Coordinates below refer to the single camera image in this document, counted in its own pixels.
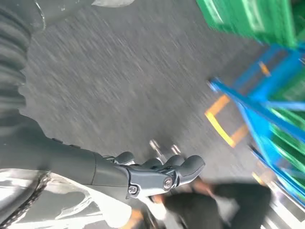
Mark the green plastic crate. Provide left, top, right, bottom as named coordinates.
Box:
left=269, top=73, right=305, bottom=190
left=195, top=0, right=297, bottom=48

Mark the person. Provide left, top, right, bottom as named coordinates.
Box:
left=148, top=180, right=273, bottom=229

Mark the blue metal shelf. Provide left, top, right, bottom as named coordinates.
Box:
left=208, top=44, right=305, bottom=208

